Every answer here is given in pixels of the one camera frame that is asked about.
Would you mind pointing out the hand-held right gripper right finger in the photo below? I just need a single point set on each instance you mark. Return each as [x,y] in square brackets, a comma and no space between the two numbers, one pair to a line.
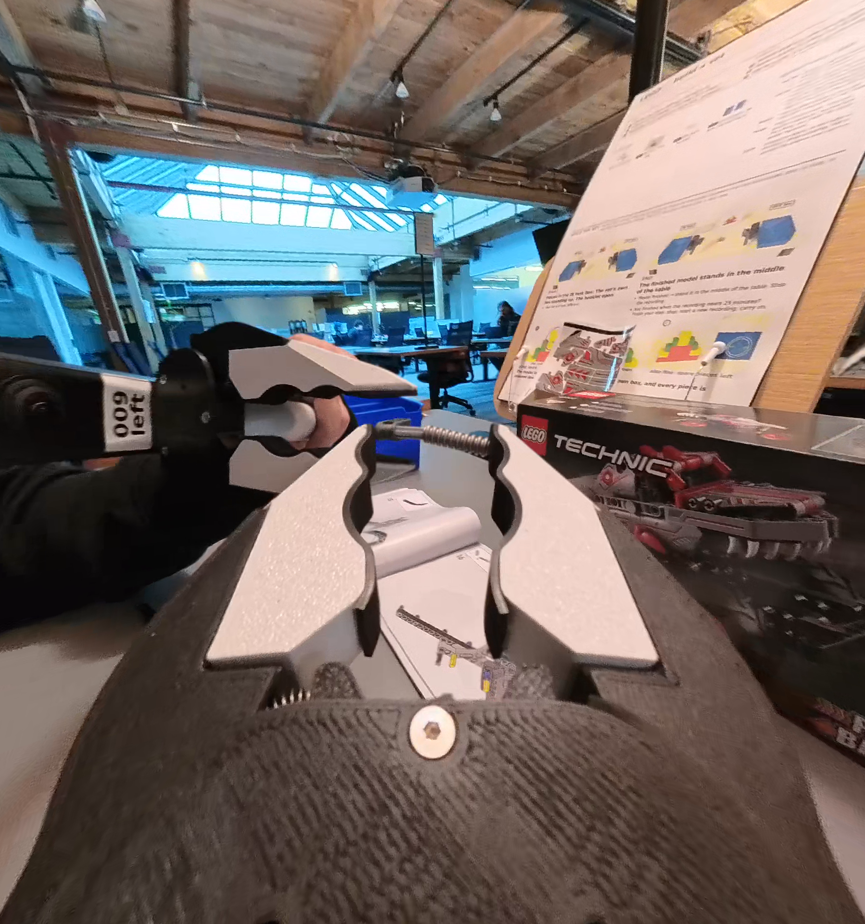
[569,563]

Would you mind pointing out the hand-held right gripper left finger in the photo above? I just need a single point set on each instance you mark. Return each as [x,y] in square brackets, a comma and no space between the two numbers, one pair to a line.
[295,563]

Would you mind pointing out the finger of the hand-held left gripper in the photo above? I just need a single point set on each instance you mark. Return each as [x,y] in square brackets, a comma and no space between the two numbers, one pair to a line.
[256,469]
[317,368]

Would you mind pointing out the toy instruction booklet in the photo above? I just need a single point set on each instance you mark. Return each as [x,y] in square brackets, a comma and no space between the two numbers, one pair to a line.
[432,577]

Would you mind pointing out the metal spring shock absorber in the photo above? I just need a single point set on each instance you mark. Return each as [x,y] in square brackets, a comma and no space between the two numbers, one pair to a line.
[440,437]

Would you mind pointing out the person's left forearm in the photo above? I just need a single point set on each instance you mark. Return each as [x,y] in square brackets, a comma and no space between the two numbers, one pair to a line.
[79,534]

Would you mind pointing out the grey desk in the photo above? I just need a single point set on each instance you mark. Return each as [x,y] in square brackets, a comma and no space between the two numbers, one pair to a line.
[28,722]

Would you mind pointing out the person's left hand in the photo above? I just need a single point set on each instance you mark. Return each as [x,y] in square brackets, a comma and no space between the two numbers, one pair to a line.
[335,422]

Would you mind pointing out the wooden background table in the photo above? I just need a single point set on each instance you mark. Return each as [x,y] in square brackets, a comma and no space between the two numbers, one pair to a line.
[403,352]

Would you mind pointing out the blue storage bin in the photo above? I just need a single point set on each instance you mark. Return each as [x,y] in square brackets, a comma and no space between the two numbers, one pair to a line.
[389,433]

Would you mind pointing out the black office chair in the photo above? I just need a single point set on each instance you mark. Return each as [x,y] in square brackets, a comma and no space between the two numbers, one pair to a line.
[443,375]

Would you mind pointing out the black toy set box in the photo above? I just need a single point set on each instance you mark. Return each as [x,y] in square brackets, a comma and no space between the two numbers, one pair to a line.
[728,505]

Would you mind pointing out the hanging paper sign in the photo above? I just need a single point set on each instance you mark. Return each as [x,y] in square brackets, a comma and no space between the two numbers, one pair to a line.
[424,234]

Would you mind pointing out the toy sticker sheet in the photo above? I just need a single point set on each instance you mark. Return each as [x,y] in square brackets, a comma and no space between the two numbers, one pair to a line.
[584,361]

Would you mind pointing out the white peg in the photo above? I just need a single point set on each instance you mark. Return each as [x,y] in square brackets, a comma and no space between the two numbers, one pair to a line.
[714,351]
[521,357]

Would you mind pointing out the ceiling projector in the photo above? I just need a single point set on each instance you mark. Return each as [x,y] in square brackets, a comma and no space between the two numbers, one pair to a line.
[412,186]

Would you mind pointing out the ceiling track light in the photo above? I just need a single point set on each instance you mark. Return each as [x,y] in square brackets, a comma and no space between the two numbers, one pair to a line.
[401,88]
[495,110]
[90,8]

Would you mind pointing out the printed instruction sheet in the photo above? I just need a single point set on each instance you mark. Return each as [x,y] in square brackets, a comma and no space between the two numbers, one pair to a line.
[728,216]

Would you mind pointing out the black steel pillar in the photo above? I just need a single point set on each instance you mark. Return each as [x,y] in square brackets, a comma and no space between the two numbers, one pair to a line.
[649,43]

